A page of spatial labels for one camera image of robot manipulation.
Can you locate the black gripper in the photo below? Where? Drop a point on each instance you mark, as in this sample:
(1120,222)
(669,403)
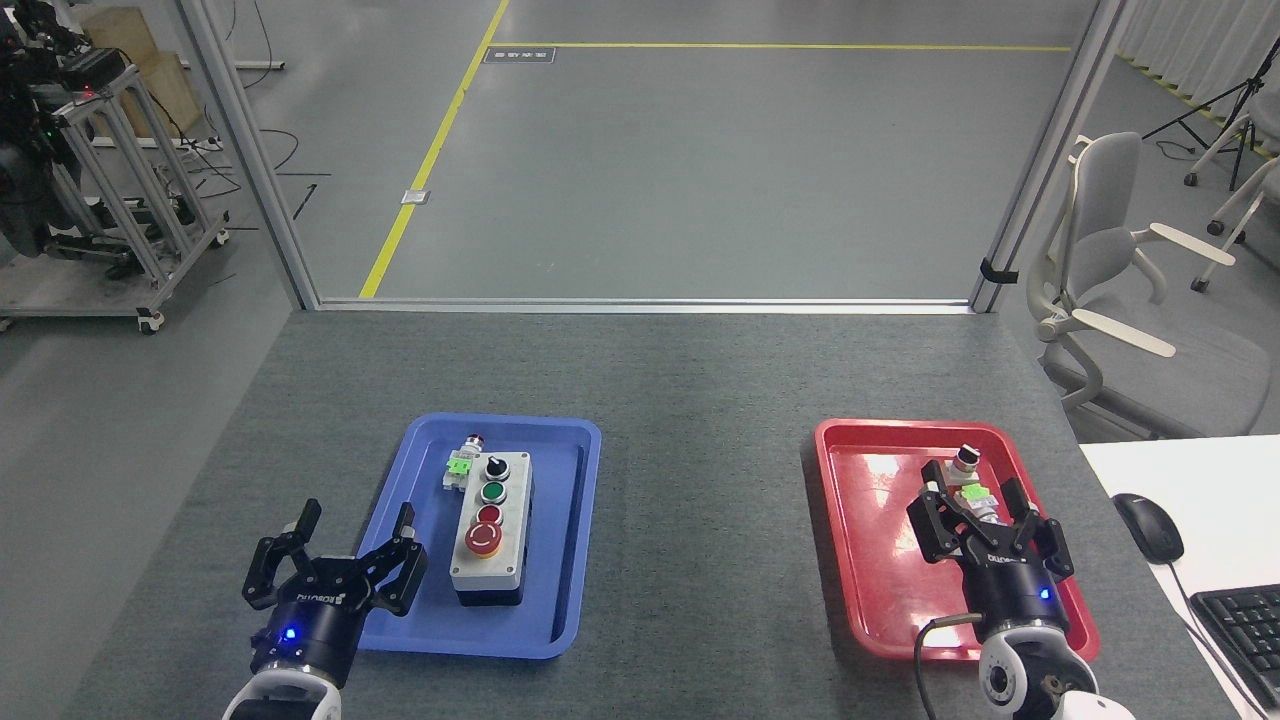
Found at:
(1015,595)
(310,625)

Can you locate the grey control box with buttons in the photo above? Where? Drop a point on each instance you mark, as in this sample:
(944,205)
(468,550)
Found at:
(500,520)

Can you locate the cardboard box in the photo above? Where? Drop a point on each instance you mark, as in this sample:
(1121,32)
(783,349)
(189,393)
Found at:
(165,90)

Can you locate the red plastic tray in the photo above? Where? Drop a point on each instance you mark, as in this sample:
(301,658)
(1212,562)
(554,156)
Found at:
(870,540)

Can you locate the black computer mouse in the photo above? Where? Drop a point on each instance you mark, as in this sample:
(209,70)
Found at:
(1148,528)

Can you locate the blue plastic tray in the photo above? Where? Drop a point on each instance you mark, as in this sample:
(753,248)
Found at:
(560,540)

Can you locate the grey office chair with armrests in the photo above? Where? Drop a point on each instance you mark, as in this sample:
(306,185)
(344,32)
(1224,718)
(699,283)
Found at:
(1170,360)

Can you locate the black keyboard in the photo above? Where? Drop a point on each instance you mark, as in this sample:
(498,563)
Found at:
(1245,635)

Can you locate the silver floor socket plate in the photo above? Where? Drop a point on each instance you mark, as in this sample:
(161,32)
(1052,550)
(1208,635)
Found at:
(416,196)

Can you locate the white wheeled chair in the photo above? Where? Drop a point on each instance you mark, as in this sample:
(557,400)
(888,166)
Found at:
(1245,195)

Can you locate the black equipment on cart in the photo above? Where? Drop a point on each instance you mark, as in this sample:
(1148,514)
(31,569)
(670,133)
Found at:
(25,190)

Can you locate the black tripod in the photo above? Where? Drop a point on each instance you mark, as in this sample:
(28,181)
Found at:
(1235,95)

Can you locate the white curtain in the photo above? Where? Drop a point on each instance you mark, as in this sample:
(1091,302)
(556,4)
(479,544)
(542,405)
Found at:
(1200,35)

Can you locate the dark floor label sign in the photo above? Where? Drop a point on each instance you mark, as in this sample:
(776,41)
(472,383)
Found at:
(520,54)

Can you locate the green push button switch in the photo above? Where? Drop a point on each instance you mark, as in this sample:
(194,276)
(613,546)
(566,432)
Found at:
(975,493)

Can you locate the black selector switch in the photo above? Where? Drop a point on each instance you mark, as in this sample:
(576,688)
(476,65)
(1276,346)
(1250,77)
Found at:
(965,458)

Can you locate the red push button switch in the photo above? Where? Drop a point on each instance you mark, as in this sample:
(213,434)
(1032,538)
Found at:
(462,468)

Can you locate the black clip on post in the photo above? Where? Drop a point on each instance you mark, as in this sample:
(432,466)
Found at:
(998,271)

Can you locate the silver frame post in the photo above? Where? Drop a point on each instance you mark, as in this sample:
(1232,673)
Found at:
(1045,160)
(250,160)

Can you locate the silver frame rail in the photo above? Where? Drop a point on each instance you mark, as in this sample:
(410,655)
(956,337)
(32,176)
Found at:
(640,306)

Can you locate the aluminium frame cart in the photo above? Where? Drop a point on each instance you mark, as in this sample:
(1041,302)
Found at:
(125,200)

